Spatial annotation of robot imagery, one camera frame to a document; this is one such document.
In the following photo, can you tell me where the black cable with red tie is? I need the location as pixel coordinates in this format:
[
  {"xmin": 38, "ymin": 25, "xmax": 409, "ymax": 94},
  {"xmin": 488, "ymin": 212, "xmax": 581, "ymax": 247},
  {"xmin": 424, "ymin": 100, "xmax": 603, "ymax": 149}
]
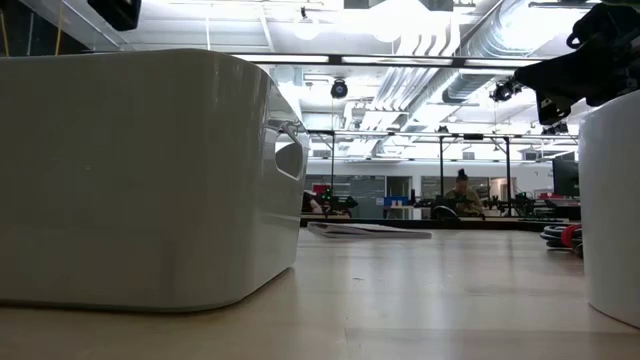
[{"xmin": 539, "ymin": 223, "xmax": 584, "ymax": 259}]

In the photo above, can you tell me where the person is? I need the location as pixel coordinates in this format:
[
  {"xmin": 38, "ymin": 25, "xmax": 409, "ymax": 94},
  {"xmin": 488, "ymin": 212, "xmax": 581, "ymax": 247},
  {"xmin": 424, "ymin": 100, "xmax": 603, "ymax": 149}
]
[{"xmin": 443, "ymin": 168, "xmax": 485, "ymax": 219}]

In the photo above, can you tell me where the green plant in white pot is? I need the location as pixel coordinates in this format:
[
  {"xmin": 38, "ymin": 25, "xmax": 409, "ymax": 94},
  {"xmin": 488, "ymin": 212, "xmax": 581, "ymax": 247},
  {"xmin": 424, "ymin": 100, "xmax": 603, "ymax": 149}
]
[{"xmin": 513, "ymin": 0, "xmax": 640, "ymax": 330}]

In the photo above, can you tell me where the background black station frame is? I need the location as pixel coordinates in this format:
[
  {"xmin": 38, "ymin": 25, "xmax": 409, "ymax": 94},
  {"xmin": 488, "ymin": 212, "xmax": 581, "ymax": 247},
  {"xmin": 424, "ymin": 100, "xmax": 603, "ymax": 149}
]
[{"xmin": 307, "ymin": 128, "xmax": 580, "ymax": 219}]

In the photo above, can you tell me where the black office chair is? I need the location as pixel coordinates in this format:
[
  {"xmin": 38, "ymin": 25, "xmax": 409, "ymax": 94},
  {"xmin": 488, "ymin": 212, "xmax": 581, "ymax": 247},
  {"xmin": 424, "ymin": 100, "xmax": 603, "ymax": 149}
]
[{"xmin": 430, "ymin": 204, "xmax": 460, "ymax": 220}]

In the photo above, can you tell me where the black aluminium frame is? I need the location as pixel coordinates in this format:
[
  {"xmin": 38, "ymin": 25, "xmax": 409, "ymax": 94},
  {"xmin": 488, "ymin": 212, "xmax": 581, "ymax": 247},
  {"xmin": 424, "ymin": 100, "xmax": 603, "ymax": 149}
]
[{"xmin": 299, "ymin": 213, "xmax": 584, "ymax": 233}]

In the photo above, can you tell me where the black ceiling spotlight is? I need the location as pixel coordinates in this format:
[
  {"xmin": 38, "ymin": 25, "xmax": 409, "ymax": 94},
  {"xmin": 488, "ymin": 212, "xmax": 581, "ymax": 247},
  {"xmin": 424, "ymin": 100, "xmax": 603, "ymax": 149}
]
[{"xmin": 489, "ymin": 78, "xmax": 524, "ymax": 104}]

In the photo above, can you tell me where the black round hanging reel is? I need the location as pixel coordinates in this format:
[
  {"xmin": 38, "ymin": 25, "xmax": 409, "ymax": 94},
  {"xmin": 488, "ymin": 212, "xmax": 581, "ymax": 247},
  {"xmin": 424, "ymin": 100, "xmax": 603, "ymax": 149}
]
[{"xmin": 329, "ymin": 78, "xmax": 350, "ymax": 100}]

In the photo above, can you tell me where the black computer monitor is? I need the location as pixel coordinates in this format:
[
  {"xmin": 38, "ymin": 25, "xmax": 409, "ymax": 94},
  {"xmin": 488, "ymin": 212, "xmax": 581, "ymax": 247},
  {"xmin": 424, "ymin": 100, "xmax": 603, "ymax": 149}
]
[{"xmin": 552, "ymin": 158, "xmax": 581, "ymax": 199}]

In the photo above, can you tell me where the silver ventilation duct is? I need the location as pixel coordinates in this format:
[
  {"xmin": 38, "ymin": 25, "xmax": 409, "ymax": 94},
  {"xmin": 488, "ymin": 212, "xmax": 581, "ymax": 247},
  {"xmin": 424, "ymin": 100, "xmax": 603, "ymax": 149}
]
[{"xmin": 442, "ymin": 0, "xmax": 551, "ymax": 105}]

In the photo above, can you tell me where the thin flat rectangular board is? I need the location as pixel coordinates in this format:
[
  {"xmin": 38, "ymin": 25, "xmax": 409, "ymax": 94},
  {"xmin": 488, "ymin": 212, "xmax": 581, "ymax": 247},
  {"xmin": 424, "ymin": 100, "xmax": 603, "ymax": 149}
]
[{"xmin": 306, "ymin": 221, "xmax": 433, "ymax": 240}]

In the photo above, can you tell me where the black hanging box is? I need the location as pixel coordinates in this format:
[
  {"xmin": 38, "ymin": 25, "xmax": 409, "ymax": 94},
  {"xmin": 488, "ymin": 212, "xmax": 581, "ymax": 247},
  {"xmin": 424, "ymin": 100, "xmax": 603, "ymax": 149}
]
[{"xmin": 87, "ymin": 0, "xmax": 143, "ymax": 32}]

